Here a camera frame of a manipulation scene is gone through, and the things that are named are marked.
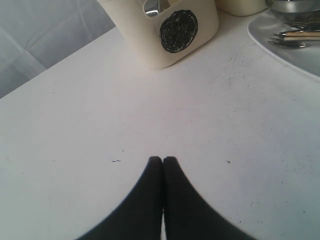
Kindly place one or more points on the cream bin with circle mark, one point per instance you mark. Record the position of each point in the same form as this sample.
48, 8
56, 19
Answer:
162, 40

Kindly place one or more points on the right wooden chopstick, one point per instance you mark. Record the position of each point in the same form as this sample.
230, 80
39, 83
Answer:
303, 33

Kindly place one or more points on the steel mug with band handle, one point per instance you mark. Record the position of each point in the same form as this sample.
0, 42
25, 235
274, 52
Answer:
152, 8

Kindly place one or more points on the stainless steel fork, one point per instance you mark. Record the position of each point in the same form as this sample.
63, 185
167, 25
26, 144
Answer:
277, 39

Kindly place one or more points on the stainless steel bowl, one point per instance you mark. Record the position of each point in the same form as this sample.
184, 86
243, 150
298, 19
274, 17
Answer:
295, 12

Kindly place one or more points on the white square plate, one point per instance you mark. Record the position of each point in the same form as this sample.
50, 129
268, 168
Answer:
305, 60

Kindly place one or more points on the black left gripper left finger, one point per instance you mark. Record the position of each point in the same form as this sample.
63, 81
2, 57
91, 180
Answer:
139, 216

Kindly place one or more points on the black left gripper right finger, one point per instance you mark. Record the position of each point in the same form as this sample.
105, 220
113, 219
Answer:
187, 216

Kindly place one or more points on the cream bin with triangle mark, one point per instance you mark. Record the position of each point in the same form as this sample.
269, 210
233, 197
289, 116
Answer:
241, 8

